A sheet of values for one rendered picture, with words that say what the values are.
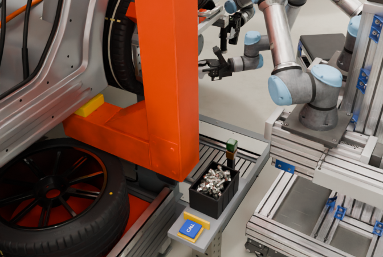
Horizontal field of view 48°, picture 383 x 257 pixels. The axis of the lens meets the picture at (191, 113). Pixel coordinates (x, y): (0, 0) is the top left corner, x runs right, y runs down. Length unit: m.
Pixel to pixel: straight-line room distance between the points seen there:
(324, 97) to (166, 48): 0.61
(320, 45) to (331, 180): 1.83
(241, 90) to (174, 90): 1.84
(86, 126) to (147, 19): 0.74
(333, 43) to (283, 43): 1.81
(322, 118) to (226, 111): 1.53
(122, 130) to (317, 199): 1.05
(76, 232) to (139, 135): 0.47
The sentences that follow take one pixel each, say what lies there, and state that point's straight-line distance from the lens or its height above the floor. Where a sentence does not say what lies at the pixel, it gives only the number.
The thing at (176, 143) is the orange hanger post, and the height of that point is 0.74.
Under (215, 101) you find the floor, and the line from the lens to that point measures 3.28.
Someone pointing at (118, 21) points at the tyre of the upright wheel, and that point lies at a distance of 2.08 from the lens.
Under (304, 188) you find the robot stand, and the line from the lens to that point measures 2.38.
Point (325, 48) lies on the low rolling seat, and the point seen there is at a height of 0.34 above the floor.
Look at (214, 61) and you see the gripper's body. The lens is 2.11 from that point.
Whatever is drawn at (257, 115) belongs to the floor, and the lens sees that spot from 3.16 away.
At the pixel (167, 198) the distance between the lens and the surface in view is 2.04.
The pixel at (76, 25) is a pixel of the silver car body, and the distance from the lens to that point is 1.92.
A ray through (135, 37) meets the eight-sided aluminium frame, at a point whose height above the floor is 0.97.
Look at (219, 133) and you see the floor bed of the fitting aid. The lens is 2.86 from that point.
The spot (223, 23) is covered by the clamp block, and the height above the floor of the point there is 0.93.
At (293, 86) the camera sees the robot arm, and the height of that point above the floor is 1.02.
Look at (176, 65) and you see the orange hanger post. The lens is 1.55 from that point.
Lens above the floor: 1.89
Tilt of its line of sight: 37 degrees down
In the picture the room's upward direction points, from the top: 1 degrees counter-clockwise
